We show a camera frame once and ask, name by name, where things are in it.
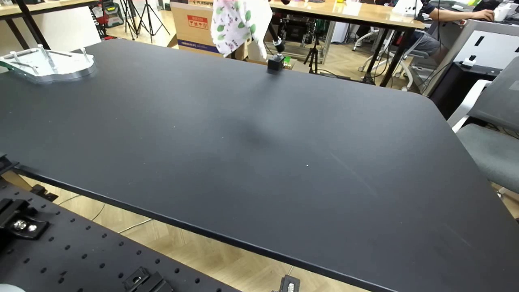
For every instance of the white patterned cloth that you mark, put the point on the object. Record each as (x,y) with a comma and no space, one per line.
(237,22)

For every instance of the small black tripod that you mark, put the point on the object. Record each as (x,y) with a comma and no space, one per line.
(313,51)

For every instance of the cardboard box with red label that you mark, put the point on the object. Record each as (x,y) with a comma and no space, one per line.
(191,30)

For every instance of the long wooden table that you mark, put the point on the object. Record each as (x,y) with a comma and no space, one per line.
(367,14)

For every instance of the tall black tripod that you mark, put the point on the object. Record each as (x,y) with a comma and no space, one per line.
(146,17)

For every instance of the black clamp bar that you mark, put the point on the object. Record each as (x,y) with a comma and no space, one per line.
(146,280)

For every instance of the black perforated breadboard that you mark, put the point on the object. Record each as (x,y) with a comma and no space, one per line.
(70,254)

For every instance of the white flat panel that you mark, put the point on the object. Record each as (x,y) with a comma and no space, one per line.
(67,30)

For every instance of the translucent pegged rack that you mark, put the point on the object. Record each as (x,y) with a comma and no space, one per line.
(49,63)

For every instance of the white cabinet with black slots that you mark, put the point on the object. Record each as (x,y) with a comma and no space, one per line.
(475,55)

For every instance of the grey office chair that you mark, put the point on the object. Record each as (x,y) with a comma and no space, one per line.
(495,140)

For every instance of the seated person dark shirt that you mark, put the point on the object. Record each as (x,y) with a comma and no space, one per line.
(459,14)

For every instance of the wooden desk with black legs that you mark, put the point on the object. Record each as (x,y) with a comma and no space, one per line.
(33,7)

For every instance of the grey rounded chair back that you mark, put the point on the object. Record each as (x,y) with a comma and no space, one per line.
(8,290)

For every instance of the small black bracket silver centre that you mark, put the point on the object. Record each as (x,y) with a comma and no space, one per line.
(289,285)

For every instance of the black mount with silver screws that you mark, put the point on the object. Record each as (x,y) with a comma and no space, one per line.
(21,222)

